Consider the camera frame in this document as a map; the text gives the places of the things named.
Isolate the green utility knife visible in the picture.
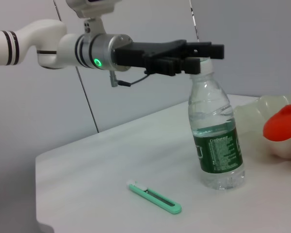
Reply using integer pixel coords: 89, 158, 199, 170
127, 180, 183, 216

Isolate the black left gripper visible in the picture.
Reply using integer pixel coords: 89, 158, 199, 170
113, 39, 225, 77

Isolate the clear green-label water bottle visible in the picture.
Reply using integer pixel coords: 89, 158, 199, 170
187, 57, 246, 191

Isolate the pale green glass fruit plate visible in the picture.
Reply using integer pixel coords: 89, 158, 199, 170
232, 93, 291, 160

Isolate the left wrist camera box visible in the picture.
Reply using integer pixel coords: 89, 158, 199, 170
65, 0, 123, 35

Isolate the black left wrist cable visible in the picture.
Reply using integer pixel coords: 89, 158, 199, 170
110, 69, 151, 88

